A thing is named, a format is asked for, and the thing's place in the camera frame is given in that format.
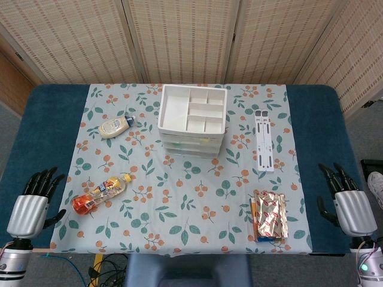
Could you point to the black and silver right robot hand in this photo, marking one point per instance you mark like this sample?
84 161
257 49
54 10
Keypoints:
354 212

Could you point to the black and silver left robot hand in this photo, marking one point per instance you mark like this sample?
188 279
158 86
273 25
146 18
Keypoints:
28 213

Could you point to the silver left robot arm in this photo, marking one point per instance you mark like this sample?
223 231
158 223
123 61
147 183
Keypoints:
12 260

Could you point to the white drawer organizer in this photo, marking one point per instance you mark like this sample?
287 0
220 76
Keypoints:
173 110

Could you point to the white sneaker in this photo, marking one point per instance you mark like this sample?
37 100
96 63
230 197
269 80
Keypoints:
376 186

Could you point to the orange drink plastic bottle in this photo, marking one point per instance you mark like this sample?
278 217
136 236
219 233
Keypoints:
101 191

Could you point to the silver foil snack packet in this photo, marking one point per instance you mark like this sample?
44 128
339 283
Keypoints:
270 213

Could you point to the white folding laptop stand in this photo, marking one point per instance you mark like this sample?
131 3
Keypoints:
264 140

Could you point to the mayonnaise squeeze bottle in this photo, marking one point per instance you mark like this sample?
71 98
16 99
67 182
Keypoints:
112 127

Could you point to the wooden door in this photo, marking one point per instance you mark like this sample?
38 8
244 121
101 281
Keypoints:
12 83

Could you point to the floral patterned tablecloth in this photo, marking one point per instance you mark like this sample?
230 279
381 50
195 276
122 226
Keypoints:
179 209

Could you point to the blue padded chair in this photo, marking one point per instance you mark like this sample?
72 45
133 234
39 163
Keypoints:
185 272

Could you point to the woven bamboo folding screen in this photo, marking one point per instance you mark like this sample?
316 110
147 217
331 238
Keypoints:
185 39

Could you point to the black box frame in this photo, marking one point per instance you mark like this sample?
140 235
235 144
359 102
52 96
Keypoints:
366 164

